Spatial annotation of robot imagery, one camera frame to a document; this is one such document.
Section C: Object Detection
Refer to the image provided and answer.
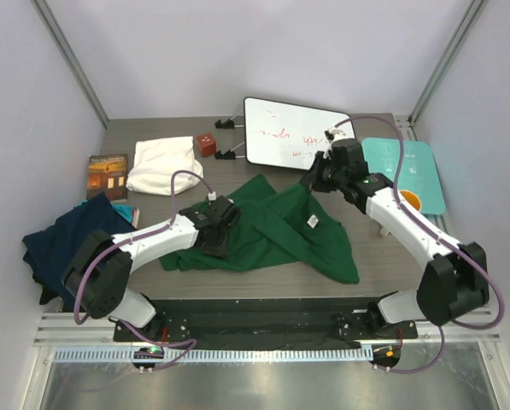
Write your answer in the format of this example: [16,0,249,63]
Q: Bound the green t-shirt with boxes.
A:
[160,174,360,284]

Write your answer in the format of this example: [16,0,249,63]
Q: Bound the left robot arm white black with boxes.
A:
[62,196,240,341]

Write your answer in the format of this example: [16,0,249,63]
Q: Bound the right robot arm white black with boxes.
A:
[301,139,489,337]

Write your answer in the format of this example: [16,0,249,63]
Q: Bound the whiteboard black stand foot near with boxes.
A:
[214,143,245,160]

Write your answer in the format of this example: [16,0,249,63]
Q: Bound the whiteboard black stand foot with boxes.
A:
[214,143,245,160]
[214,111,244,130]

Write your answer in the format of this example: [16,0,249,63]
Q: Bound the white mug orange inside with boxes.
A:
[379,190,422,237]

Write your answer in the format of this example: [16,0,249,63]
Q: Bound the teal plastic cutting board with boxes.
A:
[361,138,446,215]

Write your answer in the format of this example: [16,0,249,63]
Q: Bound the red brown cube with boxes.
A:
[195,132,217,158]

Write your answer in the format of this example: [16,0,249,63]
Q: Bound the white folded t-shirt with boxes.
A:
[126,136,203,196]

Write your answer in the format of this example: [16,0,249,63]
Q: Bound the teal t-shirt under pile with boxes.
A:
[112,204,140,227]

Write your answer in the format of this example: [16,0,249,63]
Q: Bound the whiteboard black stand foot far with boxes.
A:
[214,111,244,130]

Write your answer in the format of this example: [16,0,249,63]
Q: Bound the brown paperback book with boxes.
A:
[86,154,128,202]

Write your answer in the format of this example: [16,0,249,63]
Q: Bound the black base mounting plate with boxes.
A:
[138,297,418,344]

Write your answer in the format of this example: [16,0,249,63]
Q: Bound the navy blue t-shirt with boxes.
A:
[22,194,135,306]

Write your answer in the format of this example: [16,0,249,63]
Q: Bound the white whiteboard with black frame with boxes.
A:
[243,97,349,170]

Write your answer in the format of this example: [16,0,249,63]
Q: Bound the perforated metal rail strip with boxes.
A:
[53,345,373,364]

